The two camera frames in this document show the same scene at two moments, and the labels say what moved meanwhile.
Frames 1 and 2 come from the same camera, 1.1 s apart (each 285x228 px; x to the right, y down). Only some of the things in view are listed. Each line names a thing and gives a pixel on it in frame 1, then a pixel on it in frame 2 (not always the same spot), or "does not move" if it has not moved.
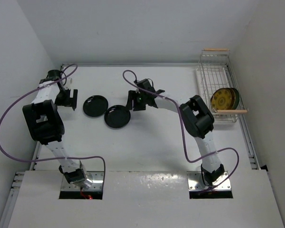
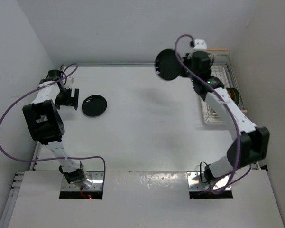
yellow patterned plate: (233, 98) does not move
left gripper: (66, 102) does not move
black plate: (96, 106) does not move
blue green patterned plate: (236, 99) does not move
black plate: (117, 117) → (168, 65)
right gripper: (132, 99) → (187, 58)
